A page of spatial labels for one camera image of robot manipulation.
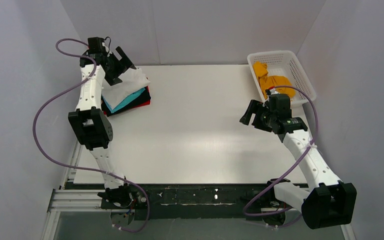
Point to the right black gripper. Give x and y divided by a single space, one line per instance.
257 116

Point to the white t-shirt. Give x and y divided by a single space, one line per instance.
133 80

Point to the folded cyan t-shirt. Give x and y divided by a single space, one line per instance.
130 98

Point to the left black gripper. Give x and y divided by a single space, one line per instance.
118 68

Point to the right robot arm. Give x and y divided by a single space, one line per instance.
309 185

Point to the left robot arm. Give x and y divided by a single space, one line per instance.
89 123

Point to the folded red t-shirt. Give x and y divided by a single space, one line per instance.
142 104

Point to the yellow t-shirt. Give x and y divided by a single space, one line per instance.
265 82

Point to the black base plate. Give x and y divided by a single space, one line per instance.
185 201

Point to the white plastic basket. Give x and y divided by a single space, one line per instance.
284 63

